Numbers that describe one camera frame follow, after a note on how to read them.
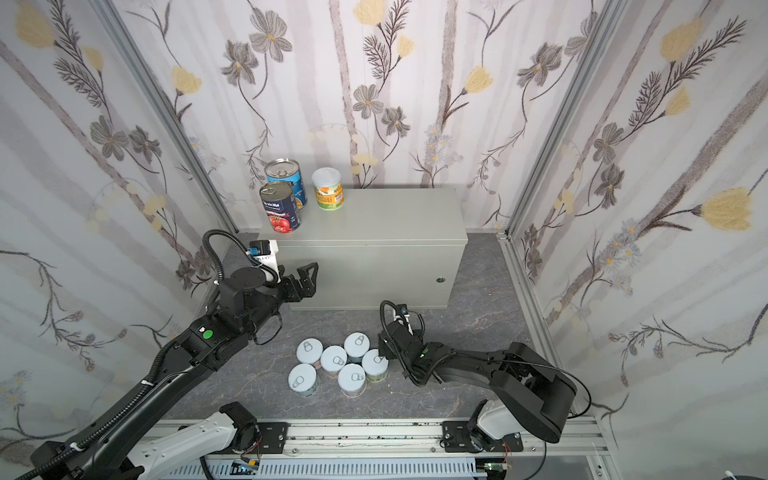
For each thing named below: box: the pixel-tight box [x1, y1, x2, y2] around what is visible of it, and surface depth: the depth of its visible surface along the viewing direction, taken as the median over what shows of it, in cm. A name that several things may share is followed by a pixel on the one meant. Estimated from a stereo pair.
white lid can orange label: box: [312, 167, 345, 211], surface depth 76 cm
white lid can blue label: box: [344, 332, 371, 364], surface depth 86 cm
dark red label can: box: [259, 181, 301, 234], surface depth 69 cm
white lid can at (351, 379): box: [337, 363, 367, 398], surface depth 80 cm
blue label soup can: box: [264, 158, 308, 210], surface depth 74 cm
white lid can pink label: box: [296, 338, 324, 364], surface depth 85 cm
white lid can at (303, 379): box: [288, 363, 318, 398], surface depth 80 cm
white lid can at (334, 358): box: [320, 345, 348, 372], surface depth 84 cm
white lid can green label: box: [362, 348, 389, 383], surface depth 83 cm
